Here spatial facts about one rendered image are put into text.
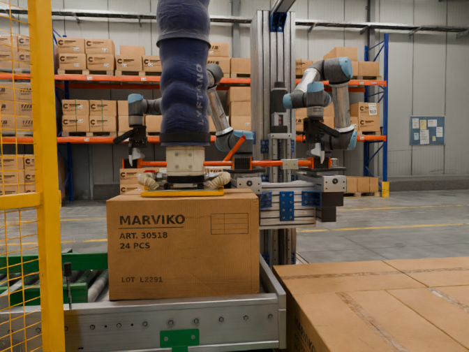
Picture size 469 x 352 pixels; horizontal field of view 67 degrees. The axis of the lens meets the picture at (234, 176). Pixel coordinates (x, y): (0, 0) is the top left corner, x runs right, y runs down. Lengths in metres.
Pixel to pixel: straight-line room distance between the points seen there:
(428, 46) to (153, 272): 12.03
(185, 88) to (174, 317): 0.89
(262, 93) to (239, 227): 1.13
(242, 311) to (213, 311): 0.11
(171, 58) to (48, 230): 0.82
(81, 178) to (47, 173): 9.06
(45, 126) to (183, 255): 0.68
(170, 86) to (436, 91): 11.63
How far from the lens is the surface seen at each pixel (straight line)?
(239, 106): 8.91
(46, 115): 1.25
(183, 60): 1.56
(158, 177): 1.61
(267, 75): 2.36
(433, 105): 12.68
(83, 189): 10.31
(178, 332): 1.40
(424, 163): 12.44
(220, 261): 1.46
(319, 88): 1.66
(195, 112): 1.53
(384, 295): 1.63
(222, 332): 1.41
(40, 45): 1.29
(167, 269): 1.49
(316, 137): 1.63
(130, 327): 1.41
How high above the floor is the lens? 1.11
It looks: 3 degrees down
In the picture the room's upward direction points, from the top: 1 degrees counter-clockwise
